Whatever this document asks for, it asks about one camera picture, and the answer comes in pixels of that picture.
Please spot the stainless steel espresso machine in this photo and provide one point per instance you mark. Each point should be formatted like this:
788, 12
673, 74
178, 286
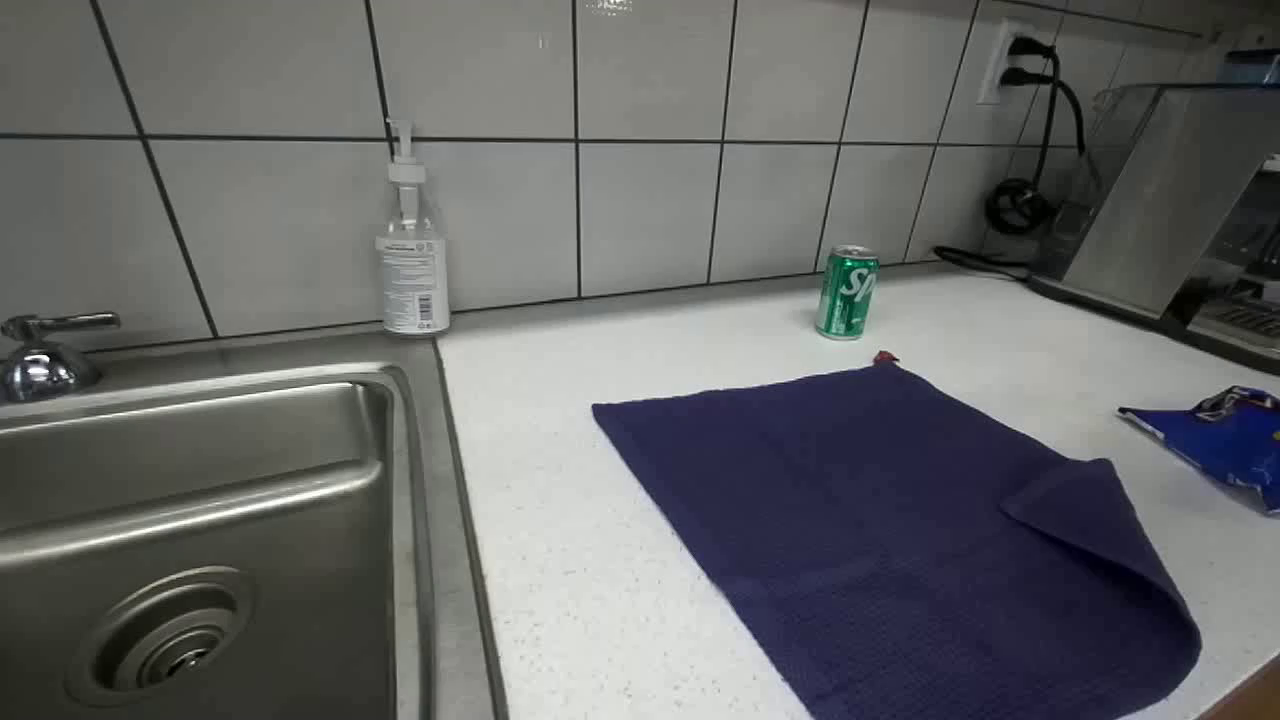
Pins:
1173, 185

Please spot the stainless steel sink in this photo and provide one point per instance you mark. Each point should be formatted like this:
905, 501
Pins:
265, 455

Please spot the chrome sink faucet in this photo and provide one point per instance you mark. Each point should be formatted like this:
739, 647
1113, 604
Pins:
37, 366

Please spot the clear soap pump bottle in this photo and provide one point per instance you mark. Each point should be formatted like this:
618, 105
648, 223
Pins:
412, 273

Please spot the blue chip bag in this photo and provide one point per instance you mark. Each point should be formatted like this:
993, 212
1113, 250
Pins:
1235, 447

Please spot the white wall power outlet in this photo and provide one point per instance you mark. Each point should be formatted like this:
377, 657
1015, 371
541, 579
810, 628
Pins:
993, 74

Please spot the metal sink drain strainer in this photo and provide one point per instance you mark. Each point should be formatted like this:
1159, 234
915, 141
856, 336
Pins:
164, 637

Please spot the navy blue towel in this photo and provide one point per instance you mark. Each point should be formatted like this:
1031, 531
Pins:
852, 504

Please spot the green soda can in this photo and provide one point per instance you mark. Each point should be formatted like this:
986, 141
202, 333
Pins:
845, 293

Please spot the wooden base cabinet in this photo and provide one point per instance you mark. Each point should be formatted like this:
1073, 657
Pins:
1252, 701

